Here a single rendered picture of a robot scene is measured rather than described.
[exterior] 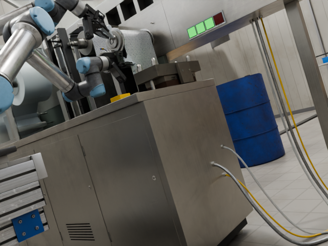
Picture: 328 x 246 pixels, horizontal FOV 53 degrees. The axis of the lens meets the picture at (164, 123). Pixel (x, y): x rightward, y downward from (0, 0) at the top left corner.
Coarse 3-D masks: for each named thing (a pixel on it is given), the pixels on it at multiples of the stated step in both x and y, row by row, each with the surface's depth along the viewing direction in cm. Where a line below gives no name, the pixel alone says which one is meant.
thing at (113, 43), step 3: (114, 36) 180; (114, 39) 180; (117, 39) 180; (108, 42) 184; (111, 42) 182; (114, 42) 181; (117, 42) 180; (108, 45) 184; (111, 45) 183; (114, 45) 181; (117, 45) 182
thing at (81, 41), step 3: (75, 39) 195; (78, 39) 194; (81, 39) 195; (84, 39) 197; (78, 42) 194; (81, 42) 194; (84, 42) 196; (87, 42) 198; (78, 45) 195; (81, 45) 195; (84, 45) 197; (87, 45) 198; (78, 48) 195; (81, 48) 197; (84, 48) 199
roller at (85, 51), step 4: (80, 36) 201; (84, 36) 199; (88, 40) 197; (88, 44) 198; (92, 44) 196; (88, 48) 199; (92, 48) 197; (84, 52) 202; (88, 52) 199; (92, 52) 200
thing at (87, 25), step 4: (84, 20) 169; (88, 20) 168; (84, 24) 169; (88, 24) 168; (84, 28) 169; (88, 28) 167; (92, 28) 169; (84, 32) 170; (88, 32) 167; (92, 32) 168; (88, 36) 168; (92, 36) 168
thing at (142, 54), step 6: (126, 48) 180; (132, 48) 184; (138, 48) 187; (144, 48) 192; (150, 48) 196; (132, 54) 183; (138, 54) 186; (144, 54) 190; (150, 54) 194; (132, 60) 182; (138, 60) 185; (144, 60) 189; (150, 60) 193; (156, 60) 197; (132, 66) 181; (144, 66) 188
